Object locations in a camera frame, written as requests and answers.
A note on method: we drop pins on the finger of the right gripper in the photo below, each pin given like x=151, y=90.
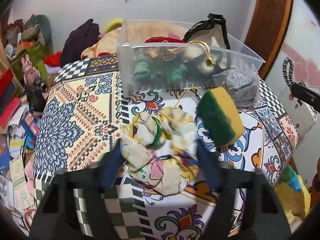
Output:
x=306, y=95

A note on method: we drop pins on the brown wooden door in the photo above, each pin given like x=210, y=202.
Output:
x=267, y=31

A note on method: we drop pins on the grey plush wolf toy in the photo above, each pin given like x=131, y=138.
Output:
x=37, y=28

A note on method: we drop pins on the green cardboard box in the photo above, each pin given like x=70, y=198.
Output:
x=36, y=54

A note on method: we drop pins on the colourful pencil case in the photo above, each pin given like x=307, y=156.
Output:
x=31, y=125

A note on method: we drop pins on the bagged silver scouring pad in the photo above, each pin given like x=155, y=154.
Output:
x=242, y=84

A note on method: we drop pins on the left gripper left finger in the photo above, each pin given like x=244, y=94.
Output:
x=109, y=166

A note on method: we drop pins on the white wardrobe sliding door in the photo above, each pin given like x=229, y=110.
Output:
x=301, y=45

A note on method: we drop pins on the red gift box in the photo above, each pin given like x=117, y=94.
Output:
x=6, y=82

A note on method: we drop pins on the floral fabric scrunchie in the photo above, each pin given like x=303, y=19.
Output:
x=160, y=150

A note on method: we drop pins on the beige fleece blanket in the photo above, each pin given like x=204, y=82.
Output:
x=112, y=42

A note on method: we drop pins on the white appliance with stickers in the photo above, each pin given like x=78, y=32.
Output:
x=302, y=115

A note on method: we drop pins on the green knitted sock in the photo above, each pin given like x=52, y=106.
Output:
x=159, y=69

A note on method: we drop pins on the dark purple jacket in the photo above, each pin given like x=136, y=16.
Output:
x=81, y=38

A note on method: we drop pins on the yellow green sponge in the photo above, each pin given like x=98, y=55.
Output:
x=220, y=117

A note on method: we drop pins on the black plastic bag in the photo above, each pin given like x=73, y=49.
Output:
x=35, y=100

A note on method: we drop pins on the pink rabbit figurine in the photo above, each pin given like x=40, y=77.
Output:
x=31, y=75

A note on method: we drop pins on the red velvet pouch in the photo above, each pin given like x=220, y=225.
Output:
x=163, y=40

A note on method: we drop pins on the black white tote bag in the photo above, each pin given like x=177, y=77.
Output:
x=206, y=55

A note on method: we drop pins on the clear plastic storage box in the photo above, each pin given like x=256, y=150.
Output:
x=152, y=57

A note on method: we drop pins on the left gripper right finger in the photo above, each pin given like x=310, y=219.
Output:
x=210, y=167

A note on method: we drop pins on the yellow plastic bag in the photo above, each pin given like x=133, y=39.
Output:
x=293, y=195

